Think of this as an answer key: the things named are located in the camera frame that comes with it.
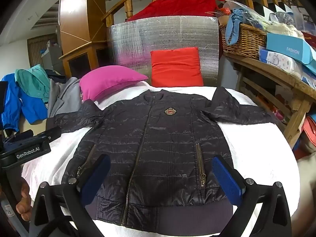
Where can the blue jacket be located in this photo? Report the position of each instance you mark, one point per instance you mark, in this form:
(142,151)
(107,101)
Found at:
(12,98)

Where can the teal jacket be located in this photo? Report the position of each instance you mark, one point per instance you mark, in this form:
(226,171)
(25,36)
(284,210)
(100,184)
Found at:
(29,79)

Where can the black quilted jacket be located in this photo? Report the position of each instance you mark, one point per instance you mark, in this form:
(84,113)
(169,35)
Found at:
(160,140)

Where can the red velvet cloth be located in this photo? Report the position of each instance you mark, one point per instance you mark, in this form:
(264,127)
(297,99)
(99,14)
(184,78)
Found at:
(177,5)

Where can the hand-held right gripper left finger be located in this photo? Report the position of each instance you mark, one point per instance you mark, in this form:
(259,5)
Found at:
(96,175)

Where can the silver foil insulation mat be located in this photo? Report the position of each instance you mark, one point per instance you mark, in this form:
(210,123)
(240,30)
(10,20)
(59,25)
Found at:
(160,32)

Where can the white fleece blanket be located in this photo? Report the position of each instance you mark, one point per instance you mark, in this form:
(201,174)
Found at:
(259,153)

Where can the pink pillow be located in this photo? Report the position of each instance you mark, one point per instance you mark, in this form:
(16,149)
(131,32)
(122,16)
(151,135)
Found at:
(108,81)

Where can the red bag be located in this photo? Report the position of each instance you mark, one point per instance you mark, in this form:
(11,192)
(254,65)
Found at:
(308,133)

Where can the grey coat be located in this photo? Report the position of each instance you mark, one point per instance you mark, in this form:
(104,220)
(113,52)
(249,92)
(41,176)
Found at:
(66,96)

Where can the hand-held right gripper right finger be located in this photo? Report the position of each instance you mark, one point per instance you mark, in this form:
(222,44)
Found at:
(227,180)

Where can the person's left hand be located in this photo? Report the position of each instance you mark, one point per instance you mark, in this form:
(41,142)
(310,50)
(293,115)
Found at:
(23,195)

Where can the red pillow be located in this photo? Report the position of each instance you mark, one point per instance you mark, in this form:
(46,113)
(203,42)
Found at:
(175,66)

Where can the white patterned box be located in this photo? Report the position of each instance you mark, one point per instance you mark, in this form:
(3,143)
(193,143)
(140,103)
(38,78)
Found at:
(279,60)

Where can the wicker basket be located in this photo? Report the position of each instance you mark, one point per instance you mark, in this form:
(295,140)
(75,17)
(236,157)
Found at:
(246,39)

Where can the wooden stair railing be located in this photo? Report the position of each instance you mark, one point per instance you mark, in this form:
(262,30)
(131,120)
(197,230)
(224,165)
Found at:
(127,7)

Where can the wooden column cabinet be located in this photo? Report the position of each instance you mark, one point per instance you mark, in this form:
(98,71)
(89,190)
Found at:
(76,9)

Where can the wooden table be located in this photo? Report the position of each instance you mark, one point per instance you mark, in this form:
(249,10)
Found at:
(271,71)

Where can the blue cardboard box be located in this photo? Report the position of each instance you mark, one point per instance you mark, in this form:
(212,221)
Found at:
(288,47)

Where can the white plastic bag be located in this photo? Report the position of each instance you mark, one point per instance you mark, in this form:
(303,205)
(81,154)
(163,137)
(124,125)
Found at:
(284,29)

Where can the air vent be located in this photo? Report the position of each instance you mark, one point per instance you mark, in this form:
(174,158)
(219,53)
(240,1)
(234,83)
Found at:
(47,17)

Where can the light blue cloth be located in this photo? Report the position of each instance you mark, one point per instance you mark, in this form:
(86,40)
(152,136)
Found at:
(232,27)

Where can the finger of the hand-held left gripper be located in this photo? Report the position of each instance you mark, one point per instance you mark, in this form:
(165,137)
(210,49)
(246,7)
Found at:
(51,133)

